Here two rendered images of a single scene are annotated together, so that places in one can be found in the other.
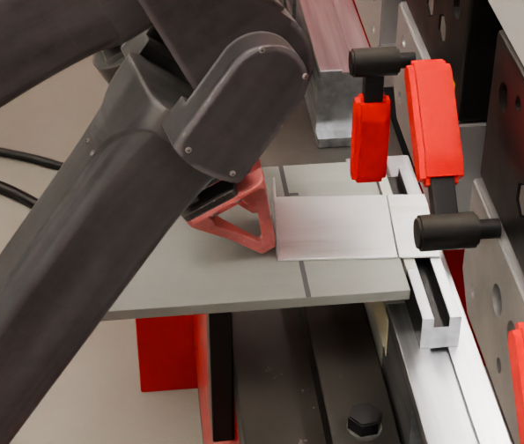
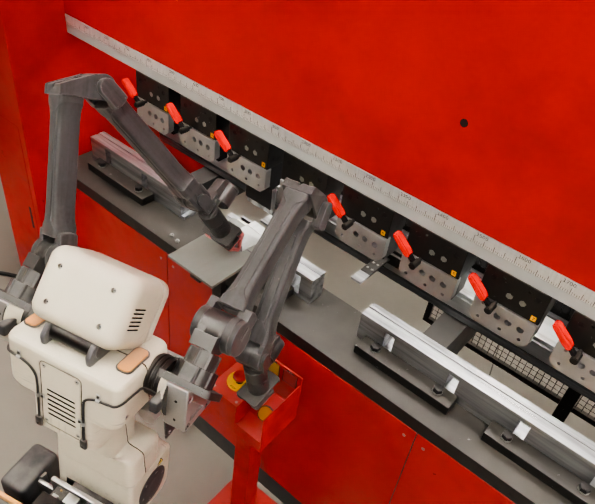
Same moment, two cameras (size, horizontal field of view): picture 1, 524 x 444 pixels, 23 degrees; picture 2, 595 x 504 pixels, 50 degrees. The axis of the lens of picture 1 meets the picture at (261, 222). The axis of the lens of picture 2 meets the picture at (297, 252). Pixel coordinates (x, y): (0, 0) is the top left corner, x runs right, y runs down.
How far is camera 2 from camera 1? 1.13 m
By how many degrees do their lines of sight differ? 38
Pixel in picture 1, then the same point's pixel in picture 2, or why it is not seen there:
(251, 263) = (237, 255)
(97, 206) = (299, 245)
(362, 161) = not seen: hidden behind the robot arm
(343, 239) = (250, 240)
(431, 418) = (301, 271)
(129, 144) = (304, 231)
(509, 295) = (362, 231)
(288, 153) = (178, 224)
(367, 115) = not seen: hidden behind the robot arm
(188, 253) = (220, 259)
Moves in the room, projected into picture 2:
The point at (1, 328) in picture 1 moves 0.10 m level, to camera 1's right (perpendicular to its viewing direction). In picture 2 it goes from (287, 278) to (317, 261)
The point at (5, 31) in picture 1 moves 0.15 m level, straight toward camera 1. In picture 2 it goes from (296, 218) to (355, 247)
